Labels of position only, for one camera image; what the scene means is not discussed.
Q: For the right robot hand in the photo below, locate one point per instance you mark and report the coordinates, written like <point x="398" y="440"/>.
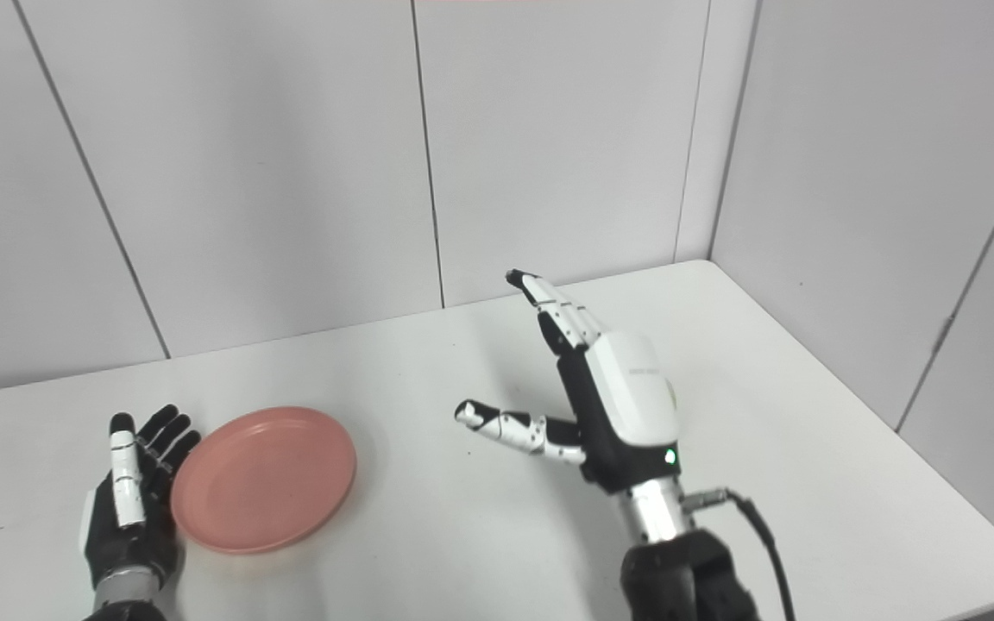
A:
<point x="618" y="405"/>

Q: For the pink plate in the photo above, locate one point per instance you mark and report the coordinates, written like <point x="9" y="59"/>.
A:
<point x="264" y="479"/>

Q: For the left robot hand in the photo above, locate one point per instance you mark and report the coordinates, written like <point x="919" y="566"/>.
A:
<point x="128" y="509"/>

